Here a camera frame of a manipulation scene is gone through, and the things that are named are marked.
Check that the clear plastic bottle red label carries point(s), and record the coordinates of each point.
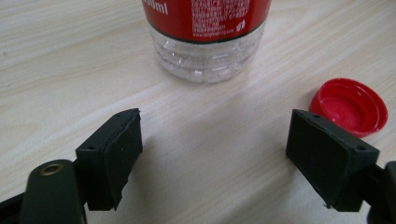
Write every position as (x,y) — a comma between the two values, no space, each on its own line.
(205,28)

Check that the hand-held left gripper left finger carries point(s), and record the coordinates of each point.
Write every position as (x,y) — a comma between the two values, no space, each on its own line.
(109,155)

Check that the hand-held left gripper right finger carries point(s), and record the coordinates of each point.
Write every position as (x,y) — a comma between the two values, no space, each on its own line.
(323,155)

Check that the red bottle cap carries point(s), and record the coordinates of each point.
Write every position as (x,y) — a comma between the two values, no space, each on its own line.
(348,107)

